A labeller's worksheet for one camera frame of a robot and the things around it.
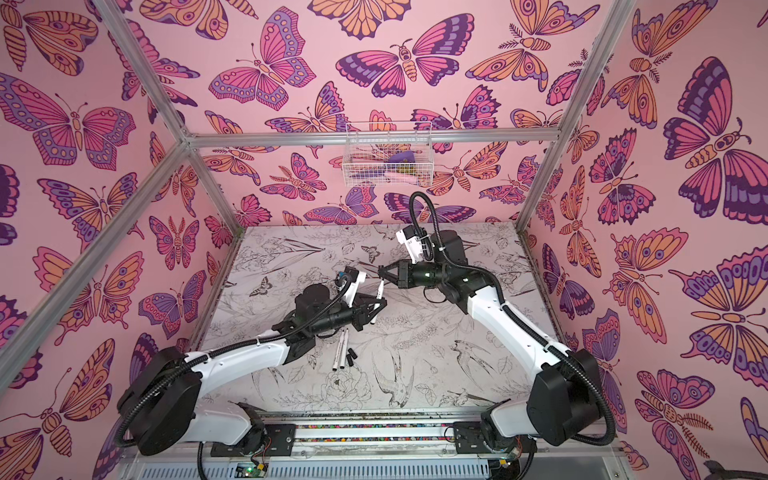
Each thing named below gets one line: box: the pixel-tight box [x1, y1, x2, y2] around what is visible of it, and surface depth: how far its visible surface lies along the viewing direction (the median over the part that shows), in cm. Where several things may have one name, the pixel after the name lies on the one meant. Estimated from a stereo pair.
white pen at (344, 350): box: [340, 328, 349, 369], surface depth 89 cm
